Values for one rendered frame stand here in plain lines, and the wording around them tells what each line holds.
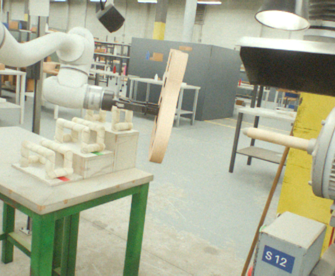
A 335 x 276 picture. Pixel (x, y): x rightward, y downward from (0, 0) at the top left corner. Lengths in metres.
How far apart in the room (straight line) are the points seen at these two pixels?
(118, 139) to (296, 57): 0.78
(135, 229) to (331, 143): 1.01
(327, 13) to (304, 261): 0.66
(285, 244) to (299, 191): 1.28
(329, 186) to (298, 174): 1.05
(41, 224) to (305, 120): 1.35
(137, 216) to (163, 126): 0.59
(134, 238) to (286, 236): 1.02
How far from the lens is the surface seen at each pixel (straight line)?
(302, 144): 1.08
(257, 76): 1.29
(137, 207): 1.64
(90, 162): 1.49
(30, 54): 1.08
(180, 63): 1.17
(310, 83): 1.24
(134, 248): 1.73
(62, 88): 1.32
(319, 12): 1.13
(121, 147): 1.59
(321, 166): 0.96
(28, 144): 1.52
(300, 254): 0.78
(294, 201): 2.07
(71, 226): 2.00
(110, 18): 0.73
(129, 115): 1.64
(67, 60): 1.33
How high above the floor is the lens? 1.43
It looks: 12 degrees down
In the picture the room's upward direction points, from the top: 7 degrees clockwise
